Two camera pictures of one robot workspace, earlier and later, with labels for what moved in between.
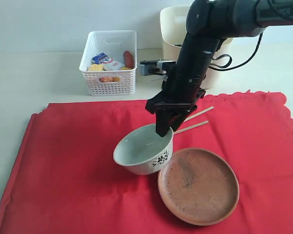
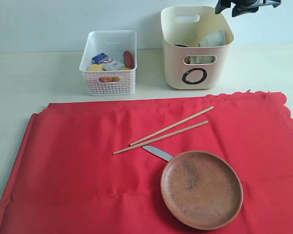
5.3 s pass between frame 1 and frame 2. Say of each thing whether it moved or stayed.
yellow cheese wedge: stayed
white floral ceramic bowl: moved
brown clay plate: moved
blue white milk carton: stayed
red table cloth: stayed
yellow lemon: stayed
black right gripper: moved
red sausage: stayed
